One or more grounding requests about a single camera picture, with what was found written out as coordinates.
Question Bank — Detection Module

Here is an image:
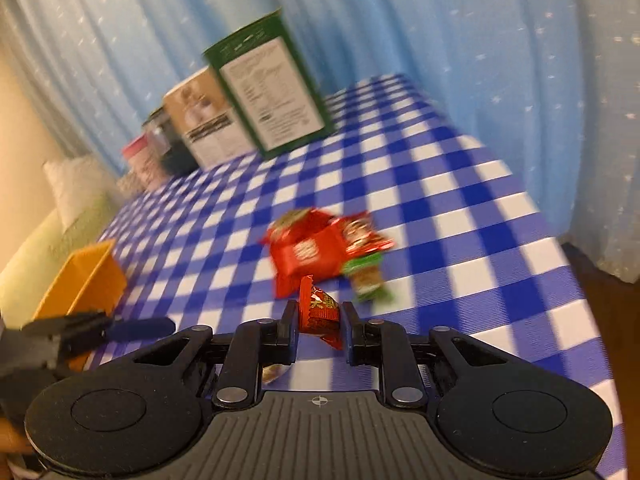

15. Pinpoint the pink cartoon cup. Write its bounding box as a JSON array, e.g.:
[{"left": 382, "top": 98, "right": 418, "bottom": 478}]
[{"left": 122, "top": 137, "right": 168, "bottom": 192}]

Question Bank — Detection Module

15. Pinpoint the dark glass jar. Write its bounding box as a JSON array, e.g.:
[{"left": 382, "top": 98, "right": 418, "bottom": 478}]
[{"left": 142, "top": 107, "right": 197, "bottom": 176}]

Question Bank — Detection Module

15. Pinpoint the pale yellow sofa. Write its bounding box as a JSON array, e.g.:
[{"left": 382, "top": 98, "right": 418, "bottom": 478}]
[{"left": 0, "top": 205, "right": 116, "bottom": 331}]

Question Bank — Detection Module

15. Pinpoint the white pillow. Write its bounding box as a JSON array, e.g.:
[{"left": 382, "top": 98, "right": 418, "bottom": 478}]
[{"left": 42, "top": 155, "right": 118, "bottom": 231}]

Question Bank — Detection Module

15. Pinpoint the orange plastic tray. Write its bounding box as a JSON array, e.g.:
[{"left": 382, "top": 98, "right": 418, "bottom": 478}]
[{"left": 32, "top": 239, "right": 128, "bottom": 373}]

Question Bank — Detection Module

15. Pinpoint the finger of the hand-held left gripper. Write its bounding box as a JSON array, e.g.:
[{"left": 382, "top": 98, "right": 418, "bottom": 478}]
[
  {"left": 47, "top": 339, "right": 103, "bottom": 370},
  {"left": 20, "top": 311, "right": 177, "bottom": 345}
]

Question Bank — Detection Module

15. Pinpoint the blue starry curtain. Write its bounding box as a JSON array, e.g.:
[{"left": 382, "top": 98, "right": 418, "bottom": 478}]
[{"left": 0, "top": 0, "right": 640, "bottom": 281}]

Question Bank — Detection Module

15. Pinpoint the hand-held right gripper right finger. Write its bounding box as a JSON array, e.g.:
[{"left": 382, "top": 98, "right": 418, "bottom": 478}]
[{"left": 344, "top": 302, "right": 508, "bottom": 409}]

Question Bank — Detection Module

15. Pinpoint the small patterned mug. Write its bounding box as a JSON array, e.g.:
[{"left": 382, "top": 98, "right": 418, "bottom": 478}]
[{"left": 116, "top": 172, "right": 143, "bottom": 199}]

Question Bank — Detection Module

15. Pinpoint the green zigzag pillow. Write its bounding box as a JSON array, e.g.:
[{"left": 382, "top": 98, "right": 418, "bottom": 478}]
[{"left": 60, "top": 195, "right": 117, "bottom": 257}]

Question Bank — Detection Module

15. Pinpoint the grey cloth with lace trim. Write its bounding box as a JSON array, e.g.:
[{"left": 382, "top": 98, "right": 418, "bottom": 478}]
[{"left": 575, "top": 220, "right": 640, "bottom": 283}]

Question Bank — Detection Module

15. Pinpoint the green brown snack packet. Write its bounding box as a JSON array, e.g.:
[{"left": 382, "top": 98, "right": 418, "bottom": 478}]
[{"left": 350, "top": 267, "right": 396, "bottom": 304}]

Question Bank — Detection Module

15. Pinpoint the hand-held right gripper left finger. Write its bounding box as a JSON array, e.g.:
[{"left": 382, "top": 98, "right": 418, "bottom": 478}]
[{"left": 125, "top": 300, "right": 301, "bottom": 409}]

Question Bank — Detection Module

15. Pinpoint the green carton box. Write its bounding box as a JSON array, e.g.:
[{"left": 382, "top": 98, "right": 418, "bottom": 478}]
[{"left": 202, "top": 8, "right": 337, "bottom": 161}]

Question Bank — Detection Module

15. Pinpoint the blue white checkered tablecloth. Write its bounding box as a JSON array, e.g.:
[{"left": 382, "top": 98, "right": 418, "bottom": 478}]
[{"left": 87, "top": 74, "right": 628, "bottom": 480}]

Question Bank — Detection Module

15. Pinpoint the white beige product box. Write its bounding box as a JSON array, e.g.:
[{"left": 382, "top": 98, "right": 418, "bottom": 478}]
[{"left": 162, "top": 67, "right": 258, "bottom": 171}]

